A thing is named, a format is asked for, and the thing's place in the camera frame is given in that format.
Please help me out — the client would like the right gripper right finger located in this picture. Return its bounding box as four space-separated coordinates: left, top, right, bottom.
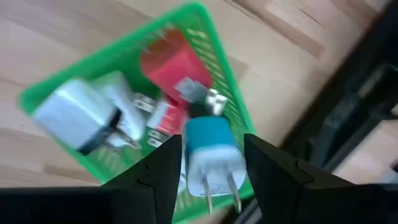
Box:
244 133 357 224

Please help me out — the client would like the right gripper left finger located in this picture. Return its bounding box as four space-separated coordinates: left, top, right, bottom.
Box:
101 134 183 224

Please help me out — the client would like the white two-port wall charger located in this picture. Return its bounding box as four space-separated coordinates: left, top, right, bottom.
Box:
93 70 156 149

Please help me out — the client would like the white cube wall charger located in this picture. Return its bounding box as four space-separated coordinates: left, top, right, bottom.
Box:
173 76 229 116

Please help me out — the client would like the white black wall charger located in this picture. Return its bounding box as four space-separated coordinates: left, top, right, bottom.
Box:
30 77 122 156

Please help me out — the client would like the green plastic basket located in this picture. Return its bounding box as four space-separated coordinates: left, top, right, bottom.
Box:
17 1 257 224

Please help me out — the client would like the black aluminium table frame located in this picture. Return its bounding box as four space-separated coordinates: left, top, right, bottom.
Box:
217 0 398 224

